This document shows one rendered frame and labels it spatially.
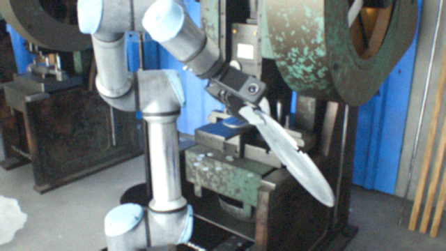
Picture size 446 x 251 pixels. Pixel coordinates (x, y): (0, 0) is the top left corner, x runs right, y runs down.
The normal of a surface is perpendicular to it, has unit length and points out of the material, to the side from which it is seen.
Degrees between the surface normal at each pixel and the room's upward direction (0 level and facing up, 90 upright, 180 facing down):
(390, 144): 90
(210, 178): 90
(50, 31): 90
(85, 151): 90
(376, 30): 54
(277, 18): 103
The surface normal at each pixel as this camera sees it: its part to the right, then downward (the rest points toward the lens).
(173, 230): 0.23, 0.15
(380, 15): -0.28, -0.06
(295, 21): -0.61, 0.47
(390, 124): -0.62, 0.26
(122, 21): 0.22, 0.69
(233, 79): -0.30, -0.32
